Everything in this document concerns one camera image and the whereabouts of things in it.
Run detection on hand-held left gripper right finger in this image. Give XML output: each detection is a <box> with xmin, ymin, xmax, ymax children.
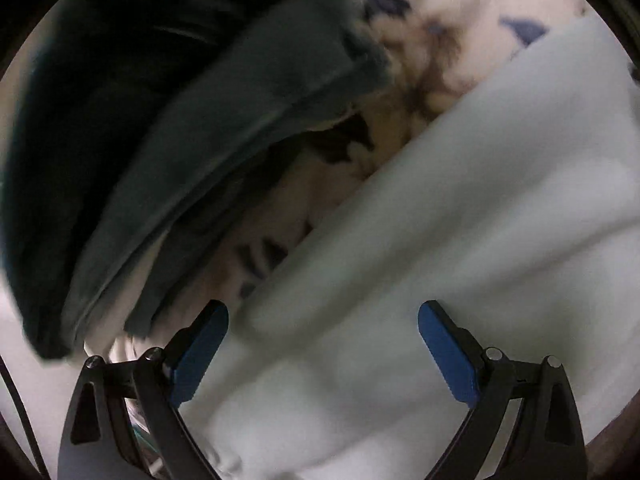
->
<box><xmin>417</xmin><ymin>300</ymin><xmax>588</xmax><ymax>480</ymax></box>

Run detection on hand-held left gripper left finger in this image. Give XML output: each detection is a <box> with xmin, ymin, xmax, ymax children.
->
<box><xmin>57</xmin><ymin>300</ymin><xmax>231</xmax><ymax>480</ymax></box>

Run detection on light grey fleece pants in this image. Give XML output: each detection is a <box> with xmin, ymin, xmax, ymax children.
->
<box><xmin>177</xmin><ymin>15</ymin><xmax>640</xmax><ymax>480</ymax></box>

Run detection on dark teal garment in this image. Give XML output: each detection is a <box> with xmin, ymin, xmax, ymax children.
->
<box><xmin>0</xmin><ymin>0</ymin><xmax>396</xmax><ymax>361</ymax></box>

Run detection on floral printed blanket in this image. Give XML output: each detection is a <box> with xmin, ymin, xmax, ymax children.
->
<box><xmin>85</xmin><ymin>0</ymin><xmax>640</xmax><ymax>361</ymax></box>

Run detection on black cable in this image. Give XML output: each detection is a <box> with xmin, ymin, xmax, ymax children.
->
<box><xmin>0</xmin><ymin>352</ymin><xmax>51</xmax><ymax>480</ymax></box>

